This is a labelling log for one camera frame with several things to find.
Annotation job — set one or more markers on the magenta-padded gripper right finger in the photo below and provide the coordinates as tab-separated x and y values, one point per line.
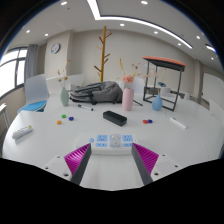
146	159

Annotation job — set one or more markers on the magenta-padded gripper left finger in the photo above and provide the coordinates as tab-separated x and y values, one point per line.
77	159

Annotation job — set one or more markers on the white power strip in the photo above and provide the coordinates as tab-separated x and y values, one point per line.
100	149

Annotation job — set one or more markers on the red round magnet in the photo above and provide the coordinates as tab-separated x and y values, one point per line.
145	121

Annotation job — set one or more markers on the blue round magnet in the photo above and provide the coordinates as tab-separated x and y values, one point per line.
150	121
71	118

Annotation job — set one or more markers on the orange round magnet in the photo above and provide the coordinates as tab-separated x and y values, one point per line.
59	122

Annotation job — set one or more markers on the green round magnet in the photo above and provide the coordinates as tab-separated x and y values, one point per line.
63	116

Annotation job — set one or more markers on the white rectangular bar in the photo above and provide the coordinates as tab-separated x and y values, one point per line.
177	123

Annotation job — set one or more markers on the black rectangular box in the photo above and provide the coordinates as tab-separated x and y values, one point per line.
115	118

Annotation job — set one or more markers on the black and white marker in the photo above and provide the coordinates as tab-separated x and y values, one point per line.
85	107

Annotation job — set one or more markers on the blue vase with dried stems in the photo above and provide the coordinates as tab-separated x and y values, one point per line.
157	104

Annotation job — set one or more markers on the black pen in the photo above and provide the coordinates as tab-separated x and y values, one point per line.
137	102

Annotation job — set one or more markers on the white remote control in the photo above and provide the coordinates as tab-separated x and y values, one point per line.
22	132

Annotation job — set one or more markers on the pink vase with flowers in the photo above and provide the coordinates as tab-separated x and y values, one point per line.
127	100

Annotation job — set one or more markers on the green vase with dried stems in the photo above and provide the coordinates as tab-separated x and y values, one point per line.
64	98

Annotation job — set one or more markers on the grey backpack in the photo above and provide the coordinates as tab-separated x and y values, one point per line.
98	92

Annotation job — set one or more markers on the white chair with blue cushion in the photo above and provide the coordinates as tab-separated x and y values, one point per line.
35	90

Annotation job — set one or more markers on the whiteboard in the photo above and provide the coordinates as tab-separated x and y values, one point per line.
213	90

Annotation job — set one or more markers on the orange-topped black-framed side table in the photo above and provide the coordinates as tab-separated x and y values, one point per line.
165	62

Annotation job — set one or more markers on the wooden coat stand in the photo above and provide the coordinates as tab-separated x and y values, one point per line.
103	56

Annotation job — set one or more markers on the grey curtain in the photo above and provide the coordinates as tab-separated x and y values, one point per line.
31	63

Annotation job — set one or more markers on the window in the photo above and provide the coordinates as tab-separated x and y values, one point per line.
8	75

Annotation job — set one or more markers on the long ceiling light strip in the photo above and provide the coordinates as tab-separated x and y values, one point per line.
133	20

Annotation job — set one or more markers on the round ceiling lights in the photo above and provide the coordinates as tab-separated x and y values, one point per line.
63	3

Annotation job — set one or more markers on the round wall clock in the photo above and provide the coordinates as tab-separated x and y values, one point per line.
55	48

